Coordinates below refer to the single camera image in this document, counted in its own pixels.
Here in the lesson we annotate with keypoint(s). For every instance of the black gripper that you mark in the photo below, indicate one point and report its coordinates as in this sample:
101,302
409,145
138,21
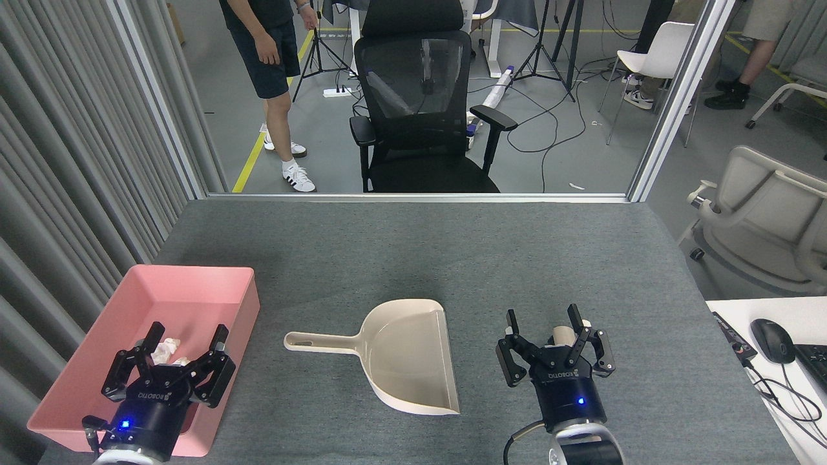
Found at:
572,394
152,416

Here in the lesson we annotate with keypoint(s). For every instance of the white paper ball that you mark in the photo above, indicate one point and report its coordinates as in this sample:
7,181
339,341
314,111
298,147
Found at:
165,349
181,361

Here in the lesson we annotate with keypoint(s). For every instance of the beige hand brush black bristles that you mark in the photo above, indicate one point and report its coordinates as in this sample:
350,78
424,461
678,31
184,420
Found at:
563,334

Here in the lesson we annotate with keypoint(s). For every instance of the beige plastic dustpan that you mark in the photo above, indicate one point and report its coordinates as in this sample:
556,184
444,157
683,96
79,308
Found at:
407,361

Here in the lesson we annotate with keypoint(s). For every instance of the pink plastic bin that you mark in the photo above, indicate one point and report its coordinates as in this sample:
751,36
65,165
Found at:
194,303

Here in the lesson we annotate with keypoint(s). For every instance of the white side desk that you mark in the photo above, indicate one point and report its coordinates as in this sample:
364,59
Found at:
730,387

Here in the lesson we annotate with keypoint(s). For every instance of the black device with red button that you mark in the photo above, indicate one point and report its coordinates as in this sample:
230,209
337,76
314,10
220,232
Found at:
733,336

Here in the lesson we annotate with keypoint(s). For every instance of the black computer mouse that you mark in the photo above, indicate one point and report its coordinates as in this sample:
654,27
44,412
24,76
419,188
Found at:
772,341

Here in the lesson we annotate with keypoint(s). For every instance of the black mesh office chair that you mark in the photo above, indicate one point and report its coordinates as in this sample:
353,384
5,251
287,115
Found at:
426,168

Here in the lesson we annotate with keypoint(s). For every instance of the pale grey office chair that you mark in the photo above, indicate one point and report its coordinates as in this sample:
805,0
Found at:
762,219

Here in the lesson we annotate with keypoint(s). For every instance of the black keyboard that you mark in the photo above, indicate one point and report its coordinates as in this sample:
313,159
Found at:
815,365

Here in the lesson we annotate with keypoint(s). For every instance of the person with white sneakers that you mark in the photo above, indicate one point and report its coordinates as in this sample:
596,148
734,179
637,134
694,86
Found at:
639,100

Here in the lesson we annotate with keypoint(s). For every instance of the white rolled tube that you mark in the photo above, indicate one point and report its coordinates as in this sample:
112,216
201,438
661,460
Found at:
497,90

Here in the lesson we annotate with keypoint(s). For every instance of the grey pleated curtain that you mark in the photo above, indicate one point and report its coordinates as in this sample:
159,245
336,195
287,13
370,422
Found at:
52,129

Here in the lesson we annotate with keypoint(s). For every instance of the black tripod stand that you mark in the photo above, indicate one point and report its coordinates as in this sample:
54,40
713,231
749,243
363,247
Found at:
541,39
317,51

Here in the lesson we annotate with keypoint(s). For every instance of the walking person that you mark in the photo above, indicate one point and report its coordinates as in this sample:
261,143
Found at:
265,64

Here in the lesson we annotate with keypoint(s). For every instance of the white plastic chair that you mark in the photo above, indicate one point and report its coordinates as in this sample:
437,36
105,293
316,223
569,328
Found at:
665,48

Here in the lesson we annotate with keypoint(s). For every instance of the white power strip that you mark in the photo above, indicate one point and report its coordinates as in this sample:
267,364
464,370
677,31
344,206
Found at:
337,92

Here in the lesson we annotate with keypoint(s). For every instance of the person with black shoes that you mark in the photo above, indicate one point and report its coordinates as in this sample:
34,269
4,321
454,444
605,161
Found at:
759,51

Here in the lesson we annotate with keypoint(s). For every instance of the grey chair with white base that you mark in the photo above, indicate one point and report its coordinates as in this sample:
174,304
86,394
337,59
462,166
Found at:
811,68

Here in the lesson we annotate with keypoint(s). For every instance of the silver frame post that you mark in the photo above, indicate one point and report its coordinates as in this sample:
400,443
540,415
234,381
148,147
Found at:
681,97
147,64

